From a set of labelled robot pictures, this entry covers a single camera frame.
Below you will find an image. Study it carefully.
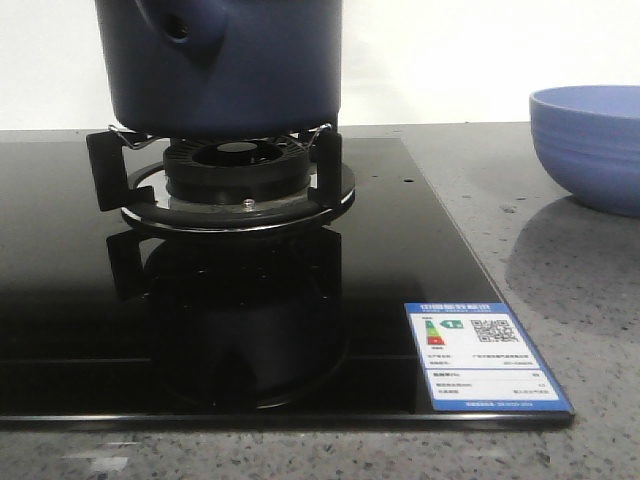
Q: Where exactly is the light blue ceramic bowl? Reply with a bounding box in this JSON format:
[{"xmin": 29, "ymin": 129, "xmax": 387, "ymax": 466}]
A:
[{"xmin": 529, "ymin": 85, "xmax": 639, "ymax": 217}]

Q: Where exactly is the black pot support grate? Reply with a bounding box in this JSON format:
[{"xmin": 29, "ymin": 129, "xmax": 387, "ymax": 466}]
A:
[{"xmin": 86, "ymin": 124, "xmax": 355, "ymax": 237}]

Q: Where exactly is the dark blue cooking pot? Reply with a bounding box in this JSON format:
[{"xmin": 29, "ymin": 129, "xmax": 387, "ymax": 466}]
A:
[{"xmin": 96, "ymin": 0, "xmax": 343, "ymax": 139}]

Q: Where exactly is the black round burner head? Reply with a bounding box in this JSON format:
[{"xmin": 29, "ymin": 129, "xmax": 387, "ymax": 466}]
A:
[{"xmin": 163, "ymin": 139, "xmax": 310, "ymax": 205}]

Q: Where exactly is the blue energy label sticker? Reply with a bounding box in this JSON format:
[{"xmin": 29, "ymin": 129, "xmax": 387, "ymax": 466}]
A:
[{"xmin": 405, "ymin": 303, "xmax": 572, "ymax": 413}]

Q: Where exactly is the black glass gas hob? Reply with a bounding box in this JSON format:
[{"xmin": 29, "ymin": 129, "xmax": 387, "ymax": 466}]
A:
[{"xmin": 1, "ymin": 138, "xmax": 574, "ymax": 431}]

